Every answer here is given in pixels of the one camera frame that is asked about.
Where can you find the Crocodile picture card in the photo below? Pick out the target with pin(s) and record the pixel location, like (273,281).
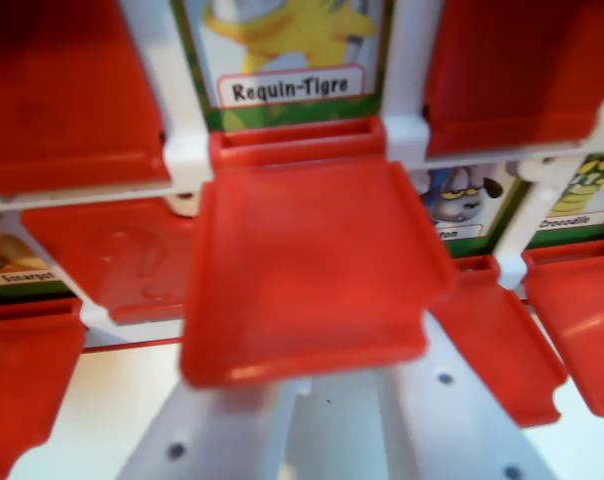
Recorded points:
(577,200)

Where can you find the red and white game board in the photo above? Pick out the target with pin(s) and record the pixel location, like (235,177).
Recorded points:
(187,150)

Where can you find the Escargot picture card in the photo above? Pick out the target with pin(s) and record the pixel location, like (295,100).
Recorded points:
(12,265)

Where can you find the Mouton picture card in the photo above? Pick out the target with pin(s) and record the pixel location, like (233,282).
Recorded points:
(457,200)

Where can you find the Requin-Tigre picture card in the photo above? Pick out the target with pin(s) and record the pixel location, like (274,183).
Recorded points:
(292,90)

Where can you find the red flap with question mark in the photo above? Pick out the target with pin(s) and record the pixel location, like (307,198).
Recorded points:
(107,260)

